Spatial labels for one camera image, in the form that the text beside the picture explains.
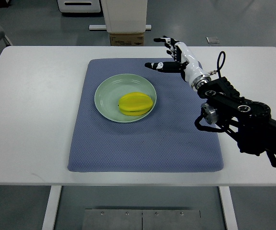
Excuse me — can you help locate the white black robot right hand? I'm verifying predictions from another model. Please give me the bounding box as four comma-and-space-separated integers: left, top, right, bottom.
145, 36, 211, 91

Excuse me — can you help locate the yellow starfruit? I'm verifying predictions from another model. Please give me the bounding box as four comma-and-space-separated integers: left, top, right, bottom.
118, 92, 153, 116

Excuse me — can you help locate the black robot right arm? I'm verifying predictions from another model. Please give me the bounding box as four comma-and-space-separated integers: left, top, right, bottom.
195, 51, 276, 168

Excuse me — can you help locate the grey floor socket plate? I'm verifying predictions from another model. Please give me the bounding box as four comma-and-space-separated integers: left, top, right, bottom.
206, 36, 220, 45

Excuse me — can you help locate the light green plate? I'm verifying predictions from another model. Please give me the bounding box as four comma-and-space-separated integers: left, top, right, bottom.
94, 74, 157, 123

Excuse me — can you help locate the cardboard box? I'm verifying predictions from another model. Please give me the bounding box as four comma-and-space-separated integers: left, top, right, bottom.
109, 33, 144, 46

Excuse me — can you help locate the white table leg right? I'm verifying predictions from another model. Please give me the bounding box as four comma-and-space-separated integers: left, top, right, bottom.
218, 186, 238, 230

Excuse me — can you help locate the white table leg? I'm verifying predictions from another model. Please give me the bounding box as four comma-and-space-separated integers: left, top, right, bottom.
42, 185, 62, 230
218, 186, 238, 230

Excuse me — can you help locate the white machine with slot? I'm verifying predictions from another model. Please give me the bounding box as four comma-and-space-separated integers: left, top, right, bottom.
57, 0, 101, 13

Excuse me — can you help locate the white table leg left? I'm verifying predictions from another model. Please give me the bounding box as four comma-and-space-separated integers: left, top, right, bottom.
42, 185, 62, 230

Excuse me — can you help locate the white pedestal stand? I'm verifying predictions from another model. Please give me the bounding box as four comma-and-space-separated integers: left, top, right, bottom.
89, 0, 152, 34

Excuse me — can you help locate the metal base plate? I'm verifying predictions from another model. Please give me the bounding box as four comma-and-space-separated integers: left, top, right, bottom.
82, 209, 203, 230

